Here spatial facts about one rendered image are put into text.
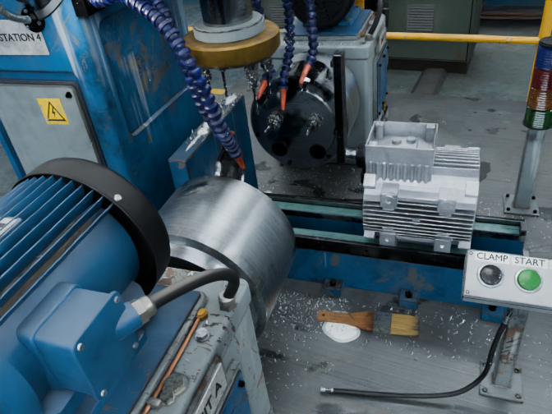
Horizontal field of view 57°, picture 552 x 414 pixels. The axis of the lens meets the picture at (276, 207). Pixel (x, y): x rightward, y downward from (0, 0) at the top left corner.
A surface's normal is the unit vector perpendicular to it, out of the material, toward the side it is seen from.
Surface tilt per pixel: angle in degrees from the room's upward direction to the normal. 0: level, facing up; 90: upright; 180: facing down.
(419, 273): 90
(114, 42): 90
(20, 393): 80
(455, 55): 90
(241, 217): 32
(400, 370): 0
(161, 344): 0
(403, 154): 90
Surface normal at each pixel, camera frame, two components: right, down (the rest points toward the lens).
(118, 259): 0.91, -0.04
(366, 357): -0.11, -0.81
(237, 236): 0.51, -0.56
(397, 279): -0.32, 0.58
